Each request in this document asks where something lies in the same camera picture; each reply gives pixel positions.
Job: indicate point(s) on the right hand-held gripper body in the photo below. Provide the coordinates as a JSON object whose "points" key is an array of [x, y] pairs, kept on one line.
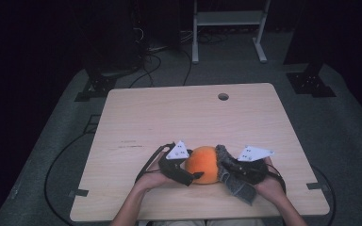
{"points": [[254, 169]]}

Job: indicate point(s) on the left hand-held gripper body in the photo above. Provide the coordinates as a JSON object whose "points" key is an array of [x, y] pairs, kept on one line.
{"points": [[172, 163]]}

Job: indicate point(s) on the orange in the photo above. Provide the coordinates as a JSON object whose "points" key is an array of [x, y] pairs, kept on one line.
{"points": [[202, 164]]}

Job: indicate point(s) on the person's right hand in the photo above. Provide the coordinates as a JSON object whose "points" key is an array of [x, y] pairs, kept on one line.
{"points": [[271, 186]]}

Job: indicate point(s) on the person's left hand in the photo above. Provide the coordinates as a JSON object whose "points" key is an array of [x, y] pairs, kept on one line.
{"points": [[154, 179]]}

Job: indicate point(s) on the dark tape strip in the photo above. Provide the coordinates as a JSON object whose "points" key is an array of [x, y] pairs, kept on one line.
{"points": [[81, 192], [315, 185]]}

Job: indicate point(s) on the black stand base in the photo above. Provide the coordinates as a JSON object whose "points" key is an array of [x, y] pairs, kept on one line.
{"points": [[99, 86], [309, 83]]}

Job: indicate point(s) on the dark cabinet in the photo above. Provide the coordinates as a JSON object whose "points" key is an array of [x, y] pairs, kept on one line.
{"points": [[113, 37]]}

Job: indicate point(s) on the white metal table frame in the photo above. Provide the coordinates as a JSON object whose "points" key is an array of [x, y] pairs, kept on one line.
{"points": [[229, 18]]}

